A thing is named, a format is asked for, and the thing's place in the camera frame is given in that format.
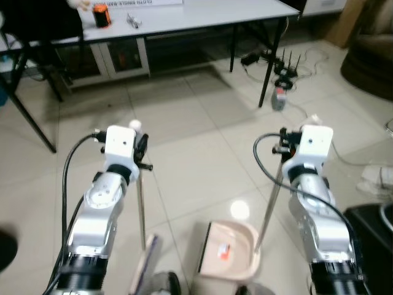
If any broom with thin metal handle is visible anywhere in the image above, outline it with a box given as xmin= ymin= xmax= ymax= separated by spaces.
xmin=131 ymin=170 xmax=164 ymax=295

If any beige dustpan with long handle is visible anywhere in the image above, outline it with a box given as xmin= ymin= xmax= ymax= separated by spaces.
xmin=194 ymin=157 xmax=287 ymax=285

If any grey bottle with red label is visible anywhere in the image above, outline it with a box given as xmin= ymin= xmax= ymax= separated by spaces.
xmin=271 ymin=87 xmax=289 ymax=112

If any black router with antennas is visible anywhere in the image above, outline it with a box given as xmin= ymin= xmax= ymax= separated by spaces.
xmin=271 ymin=53 xmax=303 ymax=90

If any white low cabinet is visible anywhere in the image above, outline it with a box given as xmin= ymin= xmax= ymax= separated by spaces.
xmin=60 ymin=36 xmax=152 ymax=94

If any black power adapter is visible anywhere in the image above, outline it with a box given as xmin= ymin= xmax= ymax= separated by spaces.
xmin=241 ymin=53 xmax=263 ymax=68

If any white crumpled cloth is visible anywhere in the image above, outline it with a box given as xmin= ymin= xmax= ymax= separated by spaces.
xmin=358 ymin=163 xmax=393 ymax=201

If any small silver metal tool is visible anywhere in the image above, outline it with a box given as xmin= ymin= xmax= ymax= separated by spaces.
xmin=125 ymin=15 xmax=143 ymax=31

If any black waste bin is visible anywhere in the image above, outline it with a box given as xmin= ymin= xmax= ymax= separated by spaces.
xmin=343 ymin=202 xmax=393 ymax=295

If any dark brown armchair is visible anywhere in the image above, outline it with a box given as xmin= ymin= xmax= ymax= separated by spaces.
xmin=340 ymin=0 xmax=393 ymax=85

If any brown cardboard box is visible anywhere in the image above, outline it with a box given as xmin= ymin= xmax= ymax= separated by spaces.
xmin=324 ymin=0 xmax=364 ymax=49

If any grey robot foot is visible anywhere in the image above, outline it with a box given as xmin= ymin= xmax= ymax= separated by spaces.
xmin=149 ymin=270 xmax=182 ymax=295

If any orange and black box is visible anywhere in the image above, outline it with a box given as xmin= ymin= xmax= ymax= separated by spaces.
xmin=91 ymin=3 xmax=114 ymax=29

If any white table with black legs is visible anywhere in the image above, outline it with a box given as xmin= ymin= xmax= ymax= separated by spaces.
xmin=0 ymin=0 xmax=302 ymax=154

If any white printed paper sheet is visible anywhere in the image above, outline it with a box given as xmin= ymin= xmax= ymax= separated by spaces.
xmin=115 ymin=0 xmax=185 ymax=7

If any black chair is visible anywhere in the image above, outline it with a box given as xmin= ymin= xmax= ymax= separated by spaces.
xmin=0 ymin=0 xmax=85 ymax=154

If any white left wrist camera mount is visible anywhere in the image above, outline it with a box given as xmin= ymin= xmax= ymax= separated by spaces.
xmin=102 ymin=125 xmax=140 ymax=180

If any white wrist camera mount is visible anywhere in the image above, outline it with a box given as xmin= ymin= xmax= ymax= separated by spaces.
xmin=102 ymin=125 xmax=140 ymax=180
xmin=292 ymin=125 xmax=335 ymax=180

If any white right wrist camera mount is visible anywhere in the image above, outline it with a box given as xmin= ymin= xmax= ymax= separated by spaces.
xmin=292 ymin=125 xmax=335 ymax=180

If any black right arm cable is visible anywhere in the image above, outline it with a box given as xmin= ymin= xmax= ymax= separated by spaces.
xmin=253 ymin=132 xmax=356 ymax=259

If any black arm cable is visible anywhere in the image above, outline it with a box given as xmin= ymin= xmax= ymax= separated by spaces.
xmin=253 ymin=132 xmax=356 ymax=259
xmin=44 ymin=130 xmax=106 ymax=295

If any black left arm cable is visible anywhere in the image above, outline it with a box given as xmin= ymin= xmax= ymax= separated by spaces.
xmin=44 ymin=130 xmax=106 ymax=295

